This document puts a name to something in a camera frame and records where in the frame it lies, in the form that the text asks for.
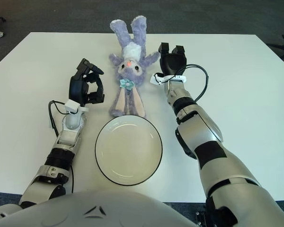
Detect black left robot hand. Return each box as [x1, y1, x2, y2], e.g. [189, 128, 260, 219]
[68, 58, 105, 106]

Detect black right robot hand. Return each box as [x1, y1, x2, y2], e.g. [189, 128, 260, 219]
[158, 42, 188, 78]

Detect purple plush bunny doll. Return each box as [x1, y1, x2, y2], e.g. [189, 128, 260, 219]
[108, 15, 160, 118]

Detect white plate black rim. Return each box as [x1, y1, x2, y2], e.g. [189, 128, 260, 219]
[95, 115, 163, 186]

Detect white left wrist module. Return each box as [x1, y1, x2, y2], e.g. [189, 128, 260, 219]
[64, 99, 89, 114]

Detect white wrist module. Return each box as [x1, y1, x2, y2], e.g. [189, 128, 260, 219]
[150, 72, 188, 86]
[64, 99, 89, 114]

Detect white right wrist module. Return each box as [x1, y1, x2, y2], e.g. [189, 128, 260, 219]
[150, 72, 188, 86]

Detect grey robot torso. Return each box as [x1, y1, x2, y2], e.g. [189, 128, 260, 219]
[0, 190, 199, 227]

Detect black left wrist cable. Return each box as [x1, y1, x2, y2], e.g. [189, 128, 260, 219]
[48, 100, 68, 138]

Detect black metal bracket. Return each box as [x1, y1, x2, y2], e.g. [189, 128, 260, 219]
[195, 210, 208, 227]

